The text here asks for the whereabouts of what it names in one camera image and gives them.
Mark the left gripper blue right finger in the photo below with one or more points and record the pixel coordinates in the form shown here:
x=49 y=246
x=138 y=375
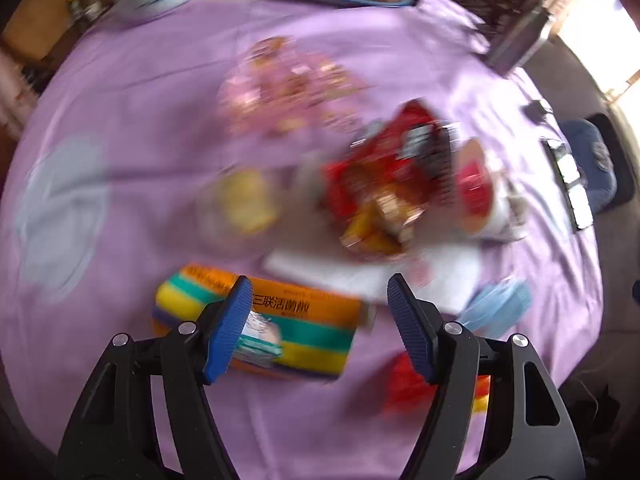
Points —
x=416 y=322

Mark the white paper napkin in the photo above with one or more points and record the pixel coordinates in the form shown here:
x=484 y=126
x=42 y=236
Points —
x=445 y=274

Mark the yellow cake in wrapper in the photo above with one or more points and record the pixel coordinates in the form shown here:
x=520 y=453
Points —
x=240 y=204

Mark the red snack bag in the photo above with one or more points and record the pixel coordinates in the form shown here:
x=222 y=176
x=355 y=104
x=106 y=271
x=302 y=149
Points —
x=376 y=194

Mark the purple tablecloth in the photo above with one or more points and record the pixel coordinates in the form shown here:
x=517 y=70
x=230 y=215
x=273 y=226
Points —
x=100 y=203

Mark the small red jelly cup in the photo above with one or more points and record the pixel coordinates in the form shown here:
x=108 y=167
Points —
x=406 y=390

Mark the paper cup red inside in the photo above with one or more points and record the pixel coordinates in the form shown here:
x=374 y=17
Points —
x=490 y=204

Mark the blue face mask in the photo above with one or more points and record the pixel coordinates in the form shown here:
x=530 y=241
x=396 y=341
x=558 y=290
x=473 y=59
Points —
x=497 y=307

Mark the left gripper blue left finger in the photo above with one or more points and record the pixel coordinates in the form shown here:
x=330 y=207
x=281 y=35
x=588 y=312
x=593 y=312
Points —
x=223 y=333

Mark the pink clear candy wrapper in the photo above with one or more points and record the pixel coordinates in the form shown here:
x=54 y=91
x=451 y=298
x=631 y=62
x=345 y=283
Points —
x=277 y=87

